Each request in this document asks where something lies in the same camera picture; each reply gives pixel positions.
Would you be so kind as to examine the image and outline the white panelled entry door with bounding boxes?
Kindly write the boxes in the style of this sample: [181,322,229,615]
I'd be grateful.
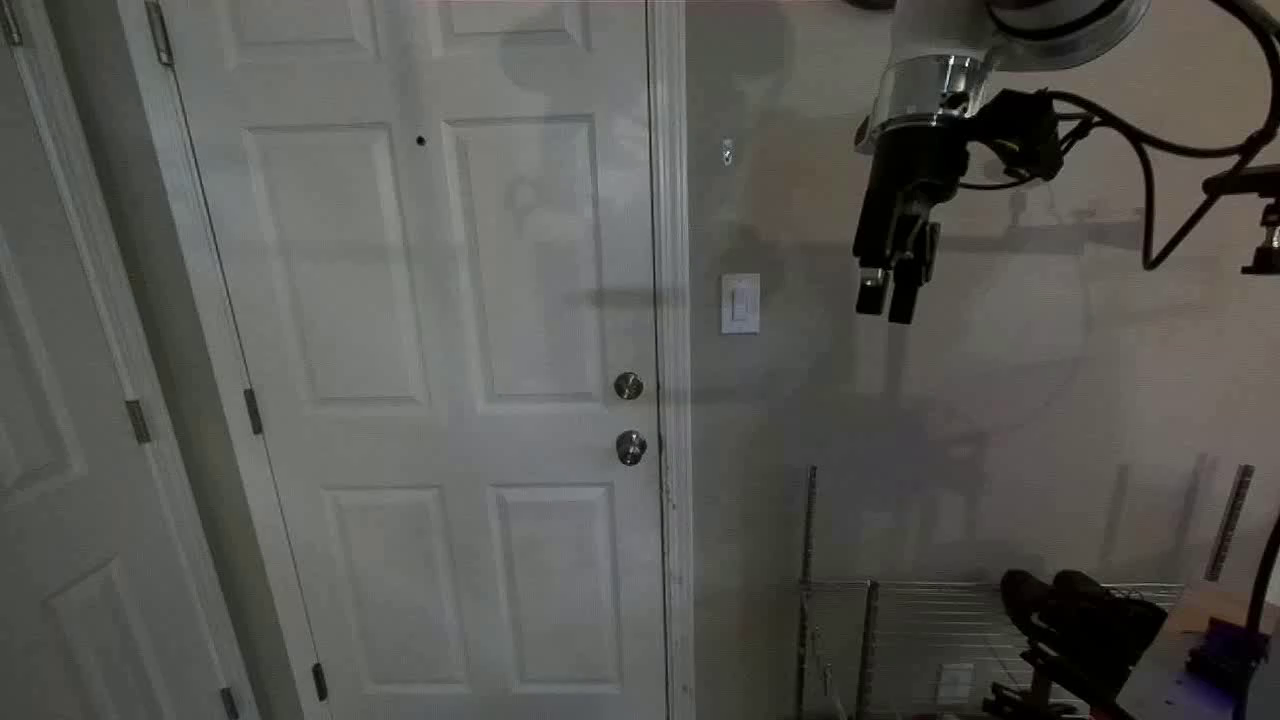
[141,0,672,720]

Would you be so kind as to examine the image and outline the white paper label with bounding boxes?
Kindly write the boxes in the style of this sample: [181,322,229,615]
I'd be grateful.
[932,661,982,709]

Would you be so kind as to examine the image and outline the white light switch plate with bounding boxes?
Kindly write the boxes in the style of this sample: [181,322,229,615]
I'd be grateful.
[721,273,769,341]

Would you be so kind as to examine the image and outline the cardboard box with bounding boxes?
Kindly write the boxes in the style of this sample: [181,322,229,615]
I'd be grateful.
[1117,575,1280,720]

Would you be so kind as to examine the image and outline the metal wire shelf rack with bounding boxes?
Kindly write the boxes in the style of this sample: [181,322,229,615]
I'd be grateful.
[792,461,1262,720]

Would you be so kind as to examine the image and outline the thick black cable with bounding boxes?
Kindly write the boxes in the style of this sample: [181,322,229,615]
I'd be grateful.
[1230,510,1280,720]

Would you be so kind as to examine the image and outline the white panelled closet door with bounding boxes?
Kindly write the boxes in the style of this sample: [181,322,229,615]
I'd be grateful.
[0,0,251,720]

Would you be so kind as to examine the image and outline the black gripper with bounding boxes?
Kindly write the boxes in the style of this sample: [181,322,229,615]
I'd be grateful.
[847,121,976,327]

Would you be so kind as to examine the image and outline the black camera on mount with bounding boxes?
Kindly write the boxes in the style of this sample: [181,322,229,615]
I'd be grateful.
[1202,159,1280,281]

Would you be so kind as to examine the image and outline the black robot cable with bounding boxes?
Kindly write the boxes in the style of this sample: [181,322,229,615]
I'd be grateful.
[1051,0,1280,275]

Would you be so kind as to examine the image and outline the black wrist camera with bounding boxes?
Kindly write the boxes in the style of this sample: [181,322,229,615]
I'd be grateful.
[972,87,1073,187]

